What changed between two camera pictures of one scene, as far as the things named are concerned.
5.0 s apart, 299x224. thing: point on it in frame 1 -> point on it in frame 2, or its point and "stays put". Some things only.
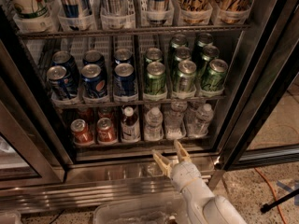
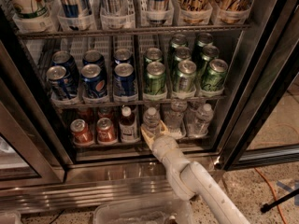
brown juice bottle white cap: x=130 y=128 stays put
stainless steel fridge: x=93 y=78 stays put
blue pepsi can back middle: x=93 y=57 stays put
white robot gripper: x=183 y=173 -> x=162 y=144
